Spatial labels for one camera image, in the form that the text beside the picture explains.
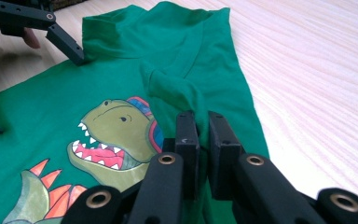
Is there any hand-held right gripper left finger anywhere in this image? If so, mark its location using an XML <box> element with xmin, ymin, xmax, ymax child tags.
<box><xmin>174</xmin><ymin>110</ymin><xmax>200</xmax><ymax>201</ymax></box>

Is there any brown woven basket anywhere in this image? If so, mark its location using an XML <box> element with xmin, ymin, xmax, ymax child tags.
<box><xmin>49</xmin><ymin>0</ymin><xmax>88</xmax><ymax>11</ymax></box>

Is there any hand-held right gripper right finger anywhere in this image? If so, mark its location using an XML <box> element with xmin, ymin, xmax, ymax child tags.
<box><xmin>207</xmin><ymin>110</ymin><xmax>247</xmax><ymax>201</ymax></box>

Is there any green dinosaur print t-shirt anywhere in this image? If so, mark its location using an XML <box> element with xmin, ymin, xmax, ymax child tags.
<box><xmin>0</xmin><ymin>1</ymin><xmax>270</xmax><ymax>224</ymax></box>

